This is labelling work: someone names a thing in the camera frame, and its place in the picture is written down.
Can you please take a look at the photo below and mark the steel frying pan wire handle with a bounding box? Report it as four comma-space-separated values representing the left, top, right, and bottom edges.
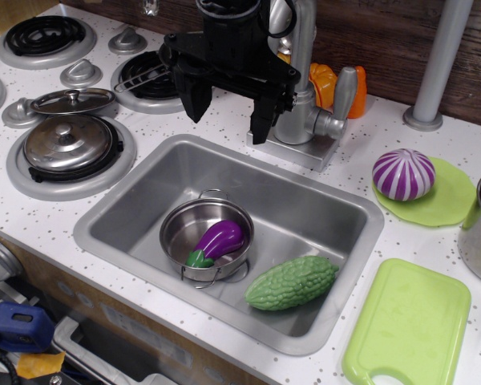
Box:
111, 60, 176, 99

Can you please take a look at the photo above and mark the lidded steel pot on burner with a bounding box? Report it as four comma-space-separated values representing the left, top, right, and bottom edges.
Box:
22, 114, 124, 183

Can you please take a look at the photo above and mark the grey metal sink basin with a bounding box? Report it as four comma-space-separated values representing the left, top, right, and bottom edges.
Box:
74, 135, 384, 355

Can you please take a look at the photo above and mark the back right stove burner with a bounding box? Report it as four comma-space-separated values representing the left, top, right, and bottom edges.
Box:
111, 51, 184, 115

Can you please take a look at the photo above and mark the front stove burner grey ring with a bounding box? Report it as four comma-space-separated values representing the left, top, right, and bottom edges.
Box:
6, 114, 138, 202

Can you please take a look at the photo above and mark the purple toy eggplant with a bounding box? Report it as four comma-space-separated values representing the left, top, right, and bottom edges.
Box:
185, 220, 244, 268

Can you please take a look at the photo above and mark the yellow toy bell pepper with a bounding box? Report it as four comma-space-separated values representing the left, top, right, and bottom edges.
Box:
277, 37, 292, 64

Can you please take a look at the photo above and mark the small steel two-handled pot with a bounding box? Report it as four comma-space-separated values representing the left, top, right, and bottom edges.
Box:
160, 188, 254, 289

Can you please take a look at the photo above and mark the steel pot lid with knob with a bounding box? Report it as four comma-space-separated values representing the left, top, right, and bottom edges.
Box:
30, 88, 115, 115

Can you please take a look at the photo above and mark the yellow tape piece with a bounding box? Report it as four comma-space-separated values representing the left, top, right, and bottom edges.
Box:
16, 351, 66, 379

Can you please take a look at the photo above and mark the orange toy bell pepper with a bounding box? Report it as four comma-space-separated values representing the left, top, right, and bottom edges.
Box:
308, 62, 368, 120

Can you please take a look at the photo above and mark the silver toy faucet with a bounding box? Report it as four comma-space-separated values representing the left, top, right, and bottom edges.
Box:
246, 0, 358, 172

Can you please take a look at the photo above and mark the grey stove knob front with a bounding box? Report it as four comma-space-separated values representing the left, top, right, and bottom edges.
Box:
2, 98, 46, 129

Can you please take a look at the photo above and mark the back left stove burner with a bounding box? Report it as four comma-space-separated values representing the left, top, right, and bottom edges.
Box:
0, 15, 97, 70

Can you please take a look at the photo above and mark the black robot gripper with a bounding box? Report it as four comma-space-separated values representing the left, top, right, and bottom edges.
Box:
160, 1, 300, 144

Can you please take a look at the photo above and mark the grey vertical pole with base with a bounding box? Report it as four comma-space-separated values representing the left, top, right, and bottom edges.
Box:
403, 0, 473, 132

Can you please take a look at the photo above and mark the blue clamp tool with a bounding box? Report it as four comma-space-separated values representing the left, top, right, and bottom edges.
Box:
0, 302, 55, 353

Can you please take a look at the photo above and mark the green toy bitter gourd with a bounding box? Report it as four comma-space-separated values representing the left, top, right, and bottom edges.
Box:
244, 256, 339, 311

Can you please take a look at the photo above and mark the grey stove knob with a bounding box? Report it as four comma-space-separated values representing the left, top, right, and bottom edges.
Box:
108, 27, 148, 55
2, 98, 46, 129
59, 59, 103, 88

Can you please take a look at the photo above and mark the grey stove knob middle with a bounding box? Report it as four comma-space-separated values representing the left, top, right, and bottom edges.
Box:
59, 59, 103, 88

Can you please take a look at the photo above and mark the grey stove knob back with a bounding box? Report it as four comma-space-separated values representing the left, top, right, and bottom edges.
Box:
108, 27, 148, 55

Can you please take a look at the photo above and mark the light green cutting board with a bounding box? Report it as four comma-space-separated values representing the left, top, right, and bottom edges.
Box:
342, 258, 471, 384

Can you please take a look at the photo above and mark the purple white striped toy onion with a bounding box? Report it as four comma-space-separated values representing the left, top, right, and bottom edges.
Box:
372, 148, 436, 201

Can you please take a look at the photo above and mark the light green round plate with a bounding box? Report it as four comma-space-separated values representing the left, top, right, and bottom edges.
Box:
373, 157, 476, 227

